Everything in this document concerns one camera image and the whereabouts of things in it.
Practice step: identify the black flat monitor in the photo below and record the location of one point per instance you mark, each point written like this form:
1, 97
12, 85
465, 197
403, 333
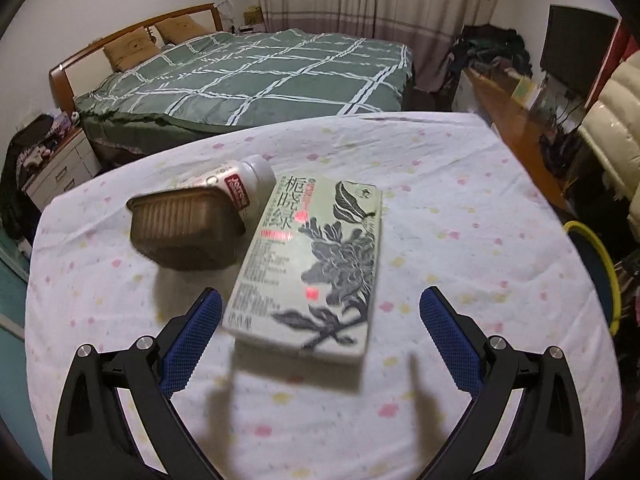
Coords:
575, 50

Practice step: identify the wooden headboard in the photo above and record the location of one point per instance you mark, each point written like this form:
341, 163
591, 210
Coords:
100, 45

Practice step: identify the brown plastic tray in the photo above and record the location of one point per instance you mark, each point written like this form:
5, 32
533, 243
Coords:
185, 230

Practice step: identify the bed with green quilt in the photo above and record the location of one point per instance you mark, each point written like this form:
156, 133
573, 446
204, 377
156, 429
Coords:
125, 145

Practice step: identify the bed with green duvet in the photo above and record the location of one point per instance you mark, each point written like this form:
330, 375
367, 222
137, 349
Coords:
250, 75

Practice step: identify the wooden side desk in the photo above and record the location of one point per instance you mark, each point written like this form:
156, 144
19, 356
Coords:
510, 120

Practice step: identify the dark clothes heap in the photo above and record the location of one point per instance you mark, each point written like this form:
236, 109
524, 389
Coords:
20, 175

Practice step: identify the striped window curtain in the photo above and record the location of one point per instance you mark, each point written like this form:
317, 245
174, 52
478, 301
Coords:
380, 0

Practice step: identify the white plastic bottle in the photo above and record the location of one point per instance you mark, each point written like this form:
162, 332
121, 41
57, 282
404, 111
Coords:
250, 175

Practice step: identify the pile of dark clothes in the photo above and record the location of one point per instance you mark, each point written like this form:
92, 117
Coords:
490, 55

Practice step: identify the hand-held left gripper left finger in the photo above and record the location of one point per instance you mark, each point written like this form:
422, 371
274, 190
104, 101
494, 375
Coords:
195, 340

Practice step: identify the cream puffer jacket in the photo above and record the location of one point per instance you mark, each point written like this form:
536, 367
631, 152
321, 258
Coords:
612, 125

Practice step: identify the white nightstand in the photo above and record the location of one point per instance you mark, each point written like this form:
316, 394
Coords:
65, 165

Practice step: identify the small cardboard box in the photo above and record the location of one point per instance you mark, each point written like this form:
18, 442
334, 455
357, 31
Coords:
254, 15

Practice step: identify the brown pillow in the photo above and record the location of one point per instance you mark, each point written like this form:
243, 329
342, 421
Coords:
131, 50
182, 29

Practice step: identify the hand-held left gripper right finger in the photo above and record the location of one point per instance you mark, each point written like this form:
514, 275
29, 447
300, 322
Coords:
450, 340

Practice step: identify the pale green floral box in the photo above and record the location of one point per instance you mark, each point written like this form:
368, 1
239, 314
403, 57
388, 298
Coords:
310, 270

